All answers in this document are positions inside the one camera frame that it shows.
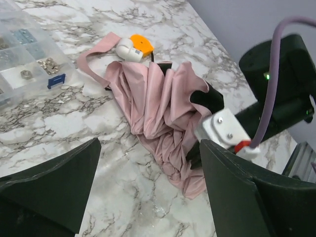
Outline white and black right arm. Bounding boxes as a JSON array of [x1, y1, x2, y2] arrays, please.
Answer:
[[236, 34, 316, 140]]

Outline pink folding umbrella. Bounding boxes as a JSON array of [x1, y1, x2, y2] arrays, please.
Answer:
[[77, 33, 224, 199]]

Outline white orange small device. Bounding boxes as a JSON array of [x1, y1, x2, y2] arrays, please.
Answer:
[[115, 34, 154, 63]]

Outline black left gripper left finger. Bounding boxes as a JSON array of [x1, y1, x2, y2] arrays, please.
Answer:
[[0, 138, 101, 234]]

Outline aluminium frame rail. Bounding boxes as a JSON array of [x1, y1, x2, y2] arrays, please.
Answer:
[[282, 142, 316, 183]]

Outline clear plastic organizer box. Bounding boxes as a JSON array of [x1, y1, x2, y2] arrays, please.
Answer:
[[0, 0, 75, 108]]

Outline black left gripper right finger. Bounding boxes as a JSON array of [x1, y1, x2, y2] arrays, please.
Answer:
[[200, 140, 316, 237]]

